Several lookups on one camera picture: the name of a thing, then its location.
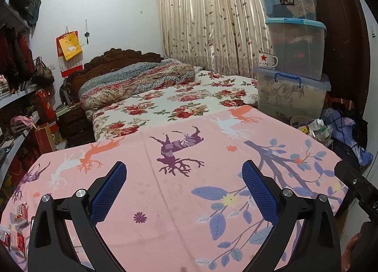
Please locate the carved wooden headboard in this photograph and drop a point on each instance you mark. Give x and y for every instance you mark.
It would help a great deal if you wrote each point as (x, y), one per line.
(118, 56)

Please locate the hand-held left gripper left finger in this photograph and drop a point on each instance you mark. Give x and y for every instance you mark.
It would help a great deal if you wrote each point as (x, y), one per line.
(109, 192)

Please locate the person's right hand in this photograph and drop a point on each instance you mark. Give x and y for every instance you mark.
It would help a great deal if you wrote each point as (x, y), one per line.
(357, 251)

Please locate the white enamel mug red star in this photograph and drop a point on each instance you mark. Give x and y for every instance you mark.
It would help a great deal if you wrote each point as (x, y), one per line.
(265, 60)

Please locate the pink printed cloth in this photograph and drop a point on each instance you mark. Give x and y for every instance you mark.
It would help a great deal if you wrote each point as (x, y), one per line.
(177, 195)

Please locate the clear bottle green white label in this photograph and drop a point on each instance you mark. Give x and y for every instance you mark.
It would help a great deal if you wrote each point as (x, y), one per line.
(322, 134)

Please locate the beige trash bin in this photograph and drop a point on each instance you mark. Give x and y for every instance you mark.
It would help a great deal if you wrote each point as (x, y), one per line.
(296, 120)

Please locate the dark wooden nightstand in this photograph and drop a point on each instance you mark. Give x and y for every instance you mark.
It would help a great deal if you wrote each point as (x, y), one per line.
(76, 127)

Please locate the middle clear teal-lid box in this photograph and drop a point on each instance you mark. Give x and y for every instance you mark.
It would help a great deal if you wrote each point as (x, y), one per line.
(298, 50)

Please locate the dark wooden door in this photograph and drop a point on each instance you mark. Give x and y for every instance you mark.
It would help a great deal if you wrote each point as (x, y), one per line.
(339, 23)

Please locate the blue clothing pile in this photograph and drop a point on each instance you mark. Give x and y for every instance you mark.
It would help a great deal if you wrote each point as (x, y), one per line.
(361, 153)

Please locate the beige leaf print curtain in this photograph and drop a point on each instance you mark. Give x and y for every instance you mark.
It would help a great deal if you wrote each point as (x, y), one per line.
(206, 23)

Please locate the dark red clothes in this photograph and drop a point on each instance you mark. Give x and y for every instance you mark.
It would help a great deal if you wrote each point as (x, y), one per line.
(20, 53)

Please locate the floral bed sheet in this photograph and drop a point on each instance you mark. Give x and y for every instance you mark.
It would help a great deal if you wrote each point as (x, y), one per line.
(177, 103)

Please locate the red yellow wall calendar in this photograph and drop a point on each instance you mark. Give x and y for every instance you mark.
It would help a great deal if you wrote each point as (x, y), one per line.
(69, 47)

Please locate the brown handbag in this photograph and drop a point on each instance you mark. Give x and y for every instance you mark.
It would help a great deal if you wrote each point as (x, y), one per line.
(42, 72)

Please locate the grey metal shelf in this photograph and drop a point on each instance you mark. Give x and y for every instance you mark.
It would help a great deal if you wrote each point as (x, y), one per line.
(14, 94)

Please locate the floral quilt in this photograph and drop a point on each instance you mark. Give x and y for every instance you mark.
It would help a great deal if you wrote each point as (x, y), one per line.
(133, 79)

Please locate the white paper carton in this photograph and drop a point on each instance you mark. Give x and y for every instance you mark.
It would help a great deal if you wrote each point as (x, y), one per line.
(315, 125)

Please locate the pink folded cloth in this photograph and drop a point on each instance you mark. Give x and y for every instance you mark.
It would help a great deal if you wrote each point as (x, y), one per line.
(20, 120)

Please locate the red white sachet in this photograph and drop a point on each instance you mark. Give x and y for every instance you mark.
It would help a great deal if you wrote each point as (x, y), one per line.
(18, 242)
(4, 236)
(21, 215)

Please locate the white light switch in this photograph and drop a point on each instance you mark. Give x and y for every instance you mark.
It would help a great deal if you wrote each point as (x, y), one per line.
(374, 31)

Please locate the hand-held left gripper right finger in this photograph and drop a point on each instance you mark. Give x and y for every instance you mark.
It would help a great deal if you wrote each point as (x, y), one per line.
(260, 192)

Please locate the red gift bag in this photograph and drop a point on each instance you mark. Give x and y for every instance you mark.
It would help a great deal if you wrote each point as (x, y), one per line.
(44, 139)

